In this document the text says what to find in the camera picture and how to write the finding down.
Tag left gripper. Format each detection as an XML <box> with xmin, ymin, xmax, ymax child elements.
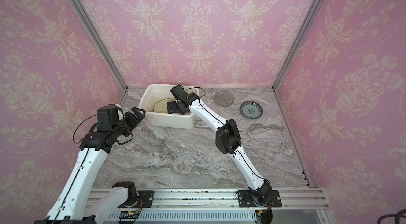
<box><xmin>112</xmin><ymin>106</ymin><xmax>146</xmax><ymax>138</ymax></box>

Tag beige willow painted plate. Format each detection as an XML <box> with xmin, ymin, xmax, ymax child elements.
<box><xmin>153</xmin><ymin>98</ymin><xmax>176</xmax><ymax>114</ymax></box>

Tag small blue patterned dish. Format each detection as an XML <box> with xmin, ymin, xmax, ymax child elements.
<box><xmin>240</xmin><ymin>101</ymin><xmax>263</xmax><ymax>119</ymax></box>

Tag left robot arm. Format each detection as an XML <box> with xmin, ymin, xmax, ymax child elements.
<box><xmin>37</xmin><ymin>104</ymin><xmax>146</xmax><ymax>224</ymax></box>

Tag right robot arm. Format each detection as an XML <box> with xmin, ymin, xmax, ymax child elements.
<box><xmin>167</xmin><ymin>85</ymin><xmax>273</xmax><ymax>207</ymax></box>

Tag white plastic bin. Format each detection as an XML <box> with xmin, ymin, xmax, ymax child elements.
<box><xmin>139</xmin><ymin>83</ymin><xmax>196</xmax><ymax>129</ymax></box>

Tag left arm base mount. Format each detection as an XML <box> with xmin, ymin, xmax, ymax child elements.
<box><xmin>123</xmin><ymin>190</ymin><xmax>154</xmax><ymax>209</ymax></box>

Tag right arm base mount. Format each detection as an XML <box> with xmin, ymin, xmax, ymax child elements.
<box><xmin>235</xmin><ymin>190</ymin><xmax>282</xmax><ymax>208</ymax></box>

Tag left corner aluminium post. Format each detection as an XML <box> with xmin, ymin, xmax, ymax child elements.
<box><xmin>68</xmin><ymin>0</ymin><xmax>128</xmax><ymax>92</ymax></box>

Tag aluminium front rail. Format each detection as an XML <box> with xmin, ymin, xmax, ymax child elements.
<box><xmin>55</xmin><ymin>187</ymin><xmax>336</xmax><ymax>224</ymax></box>

